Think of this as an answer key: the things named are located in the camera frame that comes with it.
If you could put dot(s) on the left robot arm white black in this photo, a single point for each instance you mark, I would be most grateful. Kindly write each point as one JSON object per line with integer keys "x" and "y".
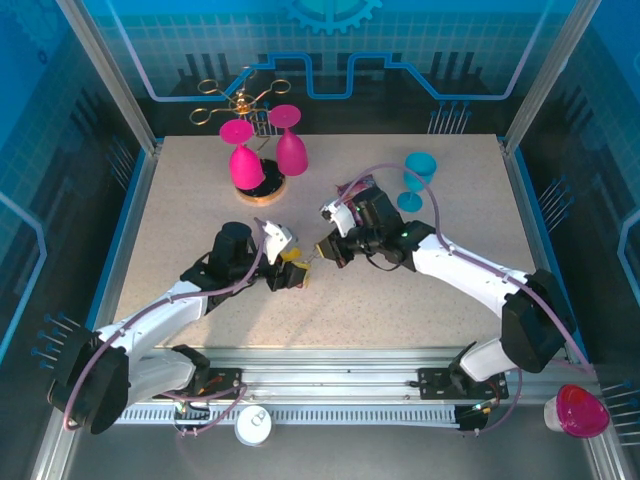
{"x": 150, "y": 320}

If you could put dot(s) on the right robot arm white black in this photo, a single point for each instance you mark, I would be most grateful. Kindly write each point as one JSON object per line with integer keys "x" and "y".
{"x": 465, "y": 270}

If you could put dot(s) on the purple candy bag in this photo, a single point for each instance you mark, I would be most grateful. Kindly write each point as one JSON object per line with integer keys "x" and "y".
{"x": 360, "y": 187}

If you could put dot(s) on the teal plastic goblet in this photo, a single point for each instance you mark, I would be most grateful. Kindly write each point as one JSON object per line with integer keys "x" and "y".
{"x": 419, "y": 167}

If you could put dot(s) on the pink plastic wine glass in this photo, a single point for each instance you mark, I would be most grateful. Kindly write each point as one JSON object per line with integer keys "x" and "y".
{"x": 245, "y": 167}
{"x": 291, "y": 152}

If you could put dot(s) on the white round cap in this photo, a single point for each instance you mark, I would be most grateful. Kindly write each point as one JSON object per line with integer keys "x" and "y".
{"x": 254, "y": 425}

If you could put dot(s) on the white cup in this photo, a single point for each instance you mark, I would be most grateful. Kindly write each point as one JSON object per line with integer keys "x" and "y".
{"x": 551, "y": 412}

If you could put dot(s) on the pink translucent cup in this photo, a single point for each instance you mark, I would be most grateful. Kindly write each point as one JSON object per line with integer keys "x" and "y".
{"x": 582, "y": 410}

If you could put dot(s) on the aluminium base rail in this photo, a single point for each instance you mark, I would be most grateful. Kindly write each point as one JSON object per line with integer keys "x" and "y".
{"x": 325, "y": 360}

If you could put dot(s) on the aluminium frame post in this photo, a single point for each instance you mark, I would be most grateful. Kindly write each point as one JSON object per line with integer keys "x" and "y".
{"x": 550, "y": 75}
{"x": 107, "y": 75}

